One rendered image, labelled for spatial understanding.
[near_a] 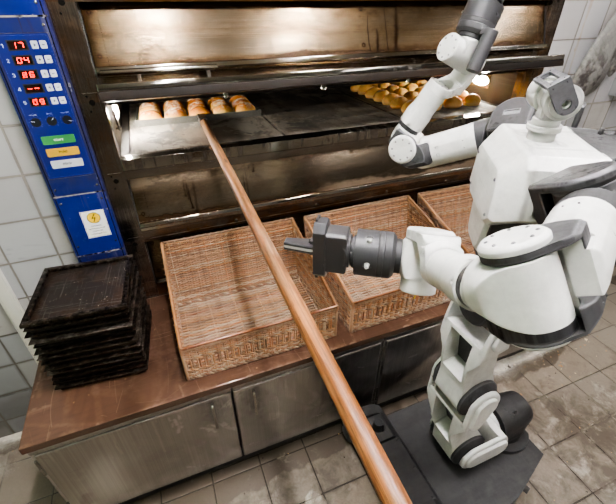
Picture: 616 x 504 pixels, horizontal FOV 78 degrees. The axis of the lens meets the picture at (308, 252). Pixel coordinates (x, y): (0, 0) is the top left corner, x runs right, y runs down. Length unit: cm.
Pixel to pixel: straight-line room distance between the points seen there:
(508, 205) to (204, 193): 108
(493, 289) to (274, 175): 122
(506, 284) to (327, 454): 149
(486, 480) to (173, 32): 187
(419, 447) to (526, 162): 123
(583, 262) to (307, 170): 126
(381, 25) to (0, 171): 137
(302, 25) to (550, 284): 123
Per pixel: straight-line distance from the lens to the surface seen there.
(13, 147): 149
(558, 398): 235
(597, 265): 52
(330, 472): 182
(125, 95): 126
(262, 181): 156
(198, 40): 140
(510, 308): 49
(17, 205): 157
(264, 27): 146
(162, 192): 152
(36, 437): 146
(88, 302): 133
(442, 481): 169
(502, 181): 83
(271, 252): 78
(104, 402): 144
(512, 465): 182
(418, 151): 112
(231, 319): 154
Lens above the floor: 164
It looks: 34 degrees down
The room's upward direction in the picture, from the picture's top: straight up
